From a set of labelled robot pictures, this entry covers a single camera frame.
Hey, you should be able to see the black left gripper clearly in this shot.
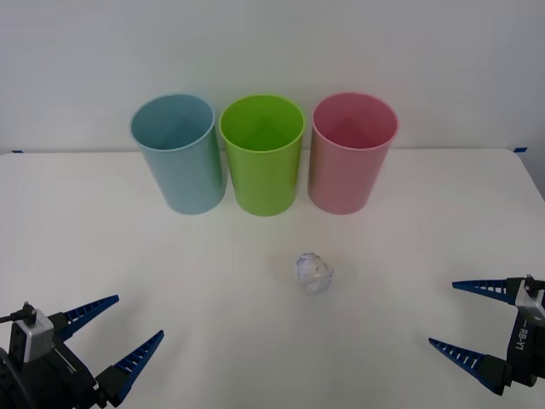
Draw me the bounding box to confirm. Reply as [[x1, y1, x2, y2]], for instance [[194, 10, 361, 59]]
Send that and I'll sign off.
[[20, 294, 165, 409]]

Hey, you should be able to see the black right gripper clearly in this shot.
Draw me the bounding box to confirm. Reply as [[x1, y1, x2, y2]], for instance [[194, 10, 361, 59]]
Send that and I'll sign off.
[[427, 277, 545, 397]]

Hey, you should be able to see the white paper ball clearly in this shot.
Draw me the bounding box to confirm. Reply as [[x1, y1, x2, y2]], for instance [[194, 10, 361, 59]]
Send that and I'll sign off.
[[295, 251, 335, 297]]

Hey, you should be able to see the pale blue plastic bin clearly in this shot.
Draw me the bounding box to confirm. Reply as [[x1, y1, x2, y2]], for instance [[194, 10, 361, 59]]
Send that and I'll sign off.
[[129, 92, 227, 216]]

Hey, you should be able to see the pink plastic bin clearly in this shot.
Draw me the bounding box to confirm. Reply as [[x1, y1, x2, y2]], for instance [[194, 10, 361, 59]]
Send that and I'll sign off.
[[307, 91, 400, 216]]

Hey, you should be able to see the green plastic bin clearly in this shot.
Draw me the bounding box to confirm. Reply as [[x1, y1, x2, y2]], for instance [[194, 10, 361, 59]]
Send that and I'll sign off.
[[218, 94, 307, 217]]

